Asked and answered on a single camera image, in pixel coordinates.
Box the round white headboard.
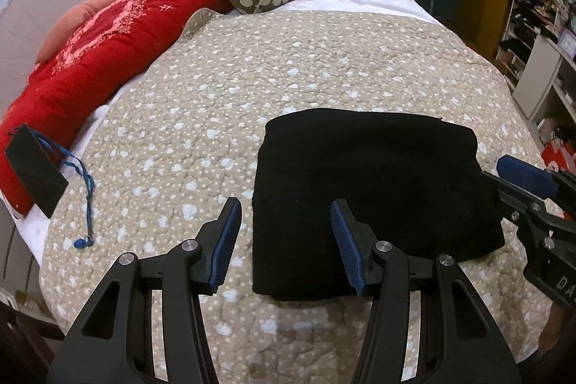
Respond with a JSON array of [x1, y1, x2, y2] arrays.
[[0, 0, 86, 112]]

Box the pink pillow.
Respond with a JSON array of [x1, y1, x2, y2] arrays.
[[35, 0, 116, 64]]

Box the cluttered white shelf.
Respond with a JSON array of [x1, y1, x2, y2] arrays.
[[496, 0, 575, 145]]

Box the beige spotted quilt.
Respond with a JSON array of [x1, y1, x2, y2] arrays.
[[39, 10, 540, 383]]

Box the blue lanyard strap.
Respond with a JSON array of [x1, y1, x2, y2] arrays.
[[17, 127, 97, 250]]

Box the black pouch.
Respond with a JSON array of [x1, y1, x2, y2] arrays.
[[5, 124, 68, 218]]

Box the black pants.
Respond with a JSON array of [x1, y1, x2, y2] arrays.
[[252, 108, 505, 301]]

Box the red comforter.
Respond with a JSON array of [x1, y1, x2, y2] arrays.
[[0, 0, 285, 217]]

